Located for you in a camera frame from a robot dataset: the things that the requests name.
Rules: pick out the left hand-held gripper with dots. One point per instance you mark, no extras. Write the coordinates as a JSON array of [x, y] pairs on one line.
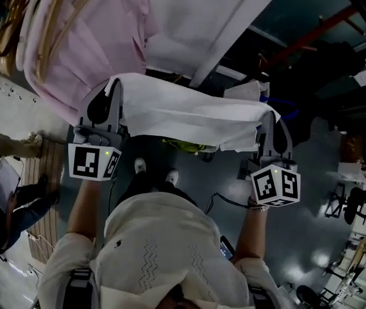
[[83, 161]]

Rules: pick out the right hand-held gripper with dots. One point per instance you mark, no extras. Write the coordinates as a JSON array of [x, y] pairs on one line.
[[274, 188]]

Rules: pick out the white cloth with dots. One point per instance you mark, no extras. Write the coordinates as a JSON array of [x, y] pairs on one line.
[[186, 114]]

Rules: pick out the person's left forearm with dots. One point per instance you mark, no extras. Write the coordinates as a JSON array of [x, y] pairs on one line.
[[83, 211]]

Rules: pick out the black shoulder harness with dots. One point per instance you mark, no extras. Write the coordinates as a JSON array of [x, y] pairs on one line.
[[76, 288]]

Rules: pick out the person's right forearm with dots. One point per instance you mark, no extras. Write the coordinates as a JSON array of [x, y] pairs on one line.
[[254, 233]]

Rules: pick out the person's left white shoe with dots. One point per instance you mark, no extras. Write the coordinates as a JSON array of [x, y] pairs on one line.
[[140, 166]]

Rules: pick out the person's white shoe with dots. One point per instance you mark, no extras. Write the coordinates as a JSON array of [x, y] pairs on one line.
[[140, 166], [172, 176]]

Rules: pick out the black backpack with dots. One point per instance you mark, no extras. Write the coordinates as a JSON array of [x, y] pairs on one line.
[[315, 85]]

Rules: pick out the silver wrist watch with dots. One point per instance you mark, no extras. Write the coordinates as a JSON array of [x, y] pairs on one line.
[[257, 207]]

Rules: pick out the pink hanging garment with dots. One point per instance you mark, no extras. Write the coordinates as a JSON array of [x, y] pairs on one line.
[[105, 37]]

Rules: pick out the wooden slatted floor mat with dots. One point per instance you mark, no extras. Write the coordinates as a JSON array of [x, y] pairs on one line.
[[49, 153]]

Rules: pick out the brown bag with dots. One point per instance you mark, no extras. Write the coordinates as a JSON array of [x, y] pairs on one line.
[[352, 148]]

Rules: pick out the yellow cloth item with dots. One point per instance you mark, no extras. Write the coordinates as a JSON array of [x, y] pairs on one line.
[[186, 145]]

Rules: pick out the person's black trousers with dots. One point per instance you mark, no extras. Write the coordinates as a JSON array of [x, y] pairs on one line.
[[150, 187]]

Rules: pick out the person's right white shoe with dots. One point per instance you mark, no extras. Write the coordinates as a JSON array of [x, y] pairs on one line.
[[172, 176]]

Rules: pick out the white locker cabinet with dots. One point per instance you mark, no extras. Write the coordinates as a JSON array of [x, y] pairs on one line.
[[12, 98]]

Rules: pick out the black office chair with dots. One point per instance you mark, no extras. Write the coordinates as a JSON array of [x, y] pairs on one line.
[[363, 198]]

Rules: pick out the brown wooden coat stand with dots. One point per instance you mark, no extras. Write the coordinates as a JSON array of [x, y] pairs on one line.
[[318, 32]]

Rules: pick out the black waist device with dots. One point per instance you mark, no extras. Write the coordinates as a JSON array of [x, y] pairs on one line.
[[226, 252]]

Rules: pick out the bunch of wooden clothes hangers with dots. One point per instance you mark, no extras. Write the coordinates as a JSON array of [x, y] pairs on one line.
[[9, 27]]

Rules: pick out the white paper clipboard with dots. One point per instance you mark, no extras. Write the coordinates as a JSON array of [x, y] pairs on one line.
[[5, 185]]

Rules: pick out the person's cream knit top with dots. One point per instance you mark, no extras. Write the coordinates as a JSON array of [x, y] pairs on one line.
[[157, 246]]

